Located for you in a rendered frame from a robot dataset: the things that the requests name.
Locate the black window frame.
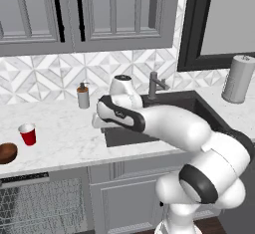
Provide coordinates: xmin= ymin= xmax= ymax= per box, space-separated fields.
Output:
xmin=176 ymin=0 xmax=255 ymax=73

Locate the grey cupboard door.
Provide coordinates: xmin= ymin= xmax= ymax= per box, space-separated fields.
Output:
xmin=65 ymin=0 xmax=181 ymax=54
xmin=0 ymin=0 xmax=75 ymax=57
xmin=89 ymin=172 xmax=171 ymax=234

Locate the grey sink tap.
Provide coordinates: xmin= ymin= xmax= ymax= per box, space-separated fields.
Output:
xmin=147 ymin=71 xmax=170 ymax=101

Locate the black cupboard handle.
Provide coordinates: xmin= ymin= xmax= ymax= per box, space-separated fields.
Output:
xmin=51 ymin=0 xmax=67 ymax=44
xmin=75 ymin=0 xmax=87 ymax=43

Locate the grey lower cupboard door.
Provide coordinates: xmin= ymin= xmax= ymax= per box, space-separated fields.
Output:
xmin=89 ymin=172 xmax=171 ymax=234

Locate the white paper towel roll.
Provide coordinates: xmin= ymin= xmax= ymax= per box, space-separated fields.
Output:
xmin=220 ymin=54 xmax=255 ymax=105

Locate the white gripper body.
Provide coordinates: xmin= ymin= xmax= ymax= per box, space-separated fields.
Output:
xmin=91 ymin=111 xmax=115 ymax=129

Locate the brown wooden bowl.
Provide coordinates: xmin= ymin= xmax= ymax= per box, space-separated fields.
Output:
xmin=0 ymin=141 xmax=19 ymax=165

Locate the dishwasher with wire rack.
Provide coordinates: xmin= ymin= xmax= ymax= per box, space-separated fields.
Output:
xmin=0 ymin=167 xmax=90 ymax=234

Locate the dark sink basin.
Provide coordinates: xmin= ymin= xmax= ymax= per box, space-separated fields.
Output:
xmin=101 ymin=90 xmax=234 ymax=148

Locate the grey panel under sink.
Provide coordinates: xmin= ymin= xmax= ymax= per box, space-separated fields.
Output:
xmin=87 ymin=151 xmax=190 ymax=185

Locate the grey upper cupboard door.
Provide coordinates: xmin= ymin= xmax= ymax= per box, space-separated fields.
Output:
xmin=0 ymin=0 xmax=75 ymax=57
xmin=65 ymin=0 xmax=181 ymax=54

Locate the soap dispenser with brown top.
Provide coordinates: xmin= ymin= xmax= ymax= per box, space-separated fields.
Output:
xmin=76 ymin=81 xmax=91 ymax=110

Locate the red plastic cup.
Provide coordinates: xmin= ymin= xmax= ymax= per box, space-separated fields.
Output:
xmin=17 ymin=121 xmax=37 ymax=146

